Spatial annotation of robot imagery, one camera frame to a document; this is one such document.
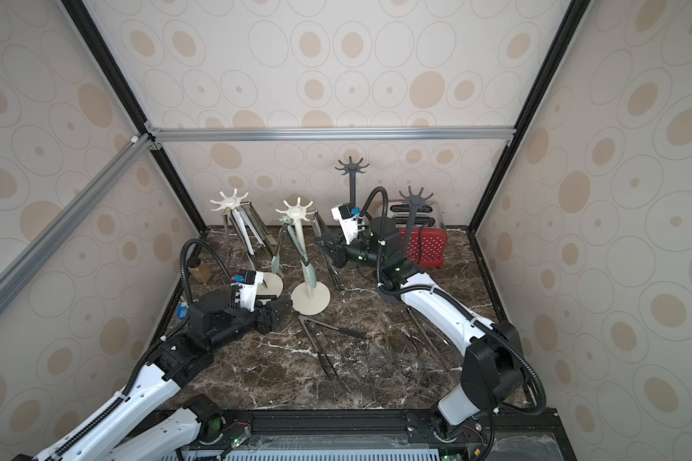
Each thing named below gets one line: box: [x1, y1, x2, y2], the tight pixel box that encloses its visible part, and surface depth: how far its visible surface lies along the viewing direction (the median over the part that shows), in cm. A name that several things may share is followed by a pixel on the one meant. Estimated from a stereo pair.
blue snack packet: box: [176, 301, 190, 319], surface depth 96 cm
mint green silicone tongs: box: [271, 215, 317, 289], surface depth 74 cm
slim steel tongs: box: [222, 207, 238, 268], surface depth 73 cm
